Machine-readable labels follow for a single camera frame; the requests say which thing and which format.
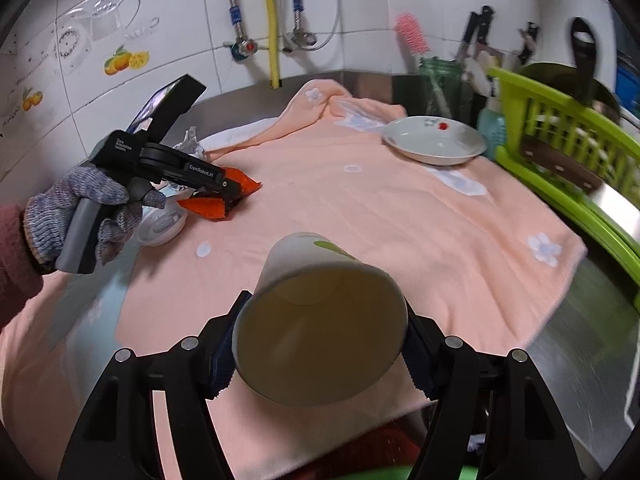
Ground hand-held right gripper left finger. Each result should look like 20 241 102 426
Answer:
59 290 253 480

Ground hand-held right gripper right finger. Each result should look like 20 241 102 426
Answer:
400 305 586 480

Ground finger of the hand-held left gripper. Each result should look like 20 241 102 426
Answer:
192 187 246 213
212 172 242 198

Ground orange snack wrapper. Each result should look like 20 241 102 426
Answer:
177 166 263 222

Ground white paper cup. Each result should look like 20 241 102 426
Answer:
232 231 410 408

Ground green plastic basket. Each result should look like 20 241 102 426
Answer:
350 465 481 480

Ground person's left forearm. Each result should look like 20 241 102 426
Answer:
0 204 48 331

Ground person's left hand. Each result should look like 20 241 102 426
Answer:
24 165 167 268

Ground white round lid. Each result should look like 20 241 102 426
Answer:
137 205 190 247

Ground peach flower towel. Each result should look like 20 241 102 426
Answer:
0 79 588 480

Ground yellow pipe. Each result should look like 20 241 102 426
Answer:
261 0 283 88

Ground white plate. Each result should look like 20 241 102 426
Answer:
382 116 488 166

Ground pink bottle brush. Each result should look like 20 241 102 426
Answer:
395 12 453 116

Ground green glass jar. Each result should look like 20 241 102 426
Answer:
419 57 476 123

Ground teal bottle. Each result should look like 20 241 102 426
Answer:
476 107 508 161

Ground green dish rack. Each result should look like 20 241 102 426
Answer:
487 66 640 311

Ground black scissors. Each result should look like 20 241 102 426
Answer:
517 22 542 63

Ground black ladle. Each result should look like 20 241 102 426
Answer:
571 17 601 111

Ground blue container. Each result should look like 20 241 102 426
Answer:
615 55 640 121

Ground metal wall valve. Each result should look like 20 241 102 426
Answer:
227 37 266 62
282 30 318 51

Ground thin white hose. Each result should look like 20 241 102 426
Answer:
280 0 343 53

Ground cleaver with brown handle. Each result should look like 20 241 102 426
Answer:
520 137 640 241

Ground white handled knife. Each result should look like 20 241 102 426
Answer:
464 50 501 97

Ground black handled knife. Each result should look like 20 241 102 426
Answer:
456 6 495 61

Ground black pan with handle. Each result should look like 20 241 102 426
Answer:
520 61 621 121

